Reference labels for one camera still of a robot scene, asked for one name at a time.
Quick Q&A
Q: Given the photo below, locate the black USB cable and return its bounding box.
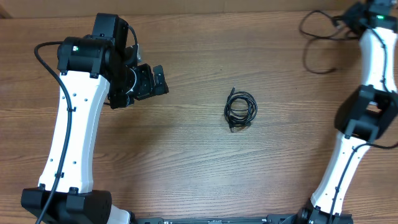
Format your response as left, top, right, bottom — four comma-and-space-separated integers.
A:
223, 86, 259, 133

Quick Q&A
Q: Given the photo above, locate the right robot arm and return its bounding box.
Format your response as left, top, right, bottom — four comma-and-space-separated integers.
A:
283, 0, 397, 223

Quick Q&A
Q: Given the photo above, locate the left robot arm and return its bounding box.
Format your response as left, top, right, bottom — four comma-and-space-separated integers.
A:
21, 13, 169, 223

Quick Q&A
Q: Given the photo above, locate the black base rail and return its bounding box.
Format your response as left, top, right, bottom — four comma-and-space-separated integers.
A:
133, 214, 297, 224

